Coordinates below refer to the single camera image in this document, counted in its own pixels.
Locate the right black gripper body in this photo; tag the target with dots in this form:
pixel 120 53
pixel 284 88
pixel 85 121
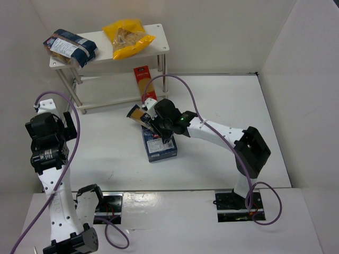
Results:
pixel 154 125

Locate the dark blue pasta bag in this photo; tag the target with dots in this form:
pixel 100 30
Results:
pixel 71 49

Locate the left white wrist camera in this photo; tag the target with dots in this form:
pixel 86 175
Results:
pixel 47 106

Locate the red spaghetti packet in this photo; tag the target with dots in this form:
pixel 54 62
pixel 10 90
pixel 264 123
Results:
pixel 143 77

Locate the yellow pasta bag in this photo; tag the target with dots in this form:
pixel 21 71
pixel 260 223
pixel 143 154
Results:
pixel 128 37

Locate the white two-tier shelf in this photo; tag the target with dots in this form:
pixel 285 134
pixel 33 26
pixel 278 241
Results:
pixel 104 81

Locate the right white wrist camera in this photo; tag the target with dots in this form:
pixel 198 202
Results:
pixel 149 105

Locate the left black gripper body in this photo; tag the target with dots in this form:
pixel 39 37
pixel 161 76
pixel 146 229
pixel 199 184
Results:
pixel 69 126

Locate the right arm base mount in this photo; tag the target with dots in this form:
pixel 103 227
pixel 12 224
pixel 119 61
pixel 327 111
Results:
pixel 231 207

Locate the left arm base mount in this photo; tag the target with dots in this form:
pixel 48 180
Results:
pixel 110 209

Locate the dark blue pasta box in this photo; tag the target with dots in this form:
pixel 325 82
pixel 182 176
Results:
pixel 155 148

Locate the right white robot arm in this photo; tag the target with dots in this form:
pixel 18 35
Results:
pixel 250 150

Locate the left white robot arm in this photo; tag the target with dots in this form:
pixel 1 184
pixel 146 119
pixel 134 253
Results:
pixel 71 219

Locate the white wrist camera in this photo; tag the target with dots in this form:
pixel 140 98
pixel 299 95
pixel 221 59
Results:
pixel 149 105
pixel 47 106

